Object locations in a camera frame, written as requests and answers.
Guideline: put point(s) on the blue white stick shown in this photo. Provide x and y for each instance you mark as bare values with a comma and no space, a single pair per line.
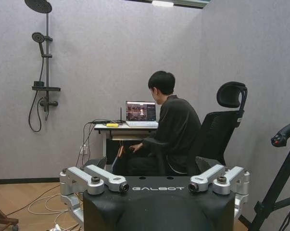
115,163

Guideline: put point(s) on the white wall socket plug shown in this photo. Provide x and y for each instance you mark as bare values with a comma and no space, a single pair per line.
84,149

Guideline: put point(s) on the person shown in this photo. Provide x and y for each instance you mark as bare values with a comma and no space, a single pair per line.
178,120

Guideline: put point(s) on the black shower shelf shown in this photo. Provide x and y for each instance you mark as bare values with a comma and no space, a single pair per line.
46,88

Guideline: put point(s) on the black antenna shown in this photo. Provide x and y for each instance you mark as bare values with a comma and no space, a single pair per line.
121,115

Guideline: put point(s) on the black shower riser pipe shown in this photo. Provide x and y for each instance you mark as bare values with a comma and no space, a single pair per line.
47,24

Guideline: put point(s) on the white desk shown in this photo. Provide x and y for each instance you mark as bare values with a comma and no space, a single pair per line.
116,128

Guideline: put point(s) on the open laptop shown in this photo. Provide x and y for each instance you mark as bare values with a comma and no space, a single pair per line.
140,111

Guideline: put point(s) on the white power strip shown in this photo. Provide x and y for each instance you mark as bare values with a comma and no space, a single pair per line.
54,227

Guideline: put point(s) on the black hand shower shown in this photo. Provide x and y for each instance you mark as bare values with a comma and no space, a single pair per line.
37,37

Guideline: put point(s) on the small black box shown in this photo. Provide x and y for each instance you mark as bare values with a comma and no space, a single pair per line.
39,84

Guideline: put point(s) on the black mesh office chair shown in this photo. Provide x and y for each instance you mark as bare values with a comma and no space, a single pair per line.
214,134

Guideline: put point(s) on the silver-black right gripper left finger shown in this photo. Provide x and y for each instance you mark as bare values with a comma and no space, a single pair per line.
72,178

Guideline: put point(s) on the silver-black right gripper right finger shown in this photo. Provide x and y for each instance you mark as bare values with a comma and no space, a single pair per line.
231,178

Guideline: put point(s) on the black shower mixer valve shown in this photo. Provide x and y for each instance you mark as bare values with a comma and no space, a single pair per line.
48,103

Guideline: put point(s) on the yellow flat device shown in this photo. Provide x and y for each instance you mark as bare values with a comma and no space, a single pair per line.
112,125

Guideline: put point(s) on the black round overhead shower head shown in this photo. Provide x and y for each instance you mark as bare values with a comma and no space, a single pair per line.
37,4

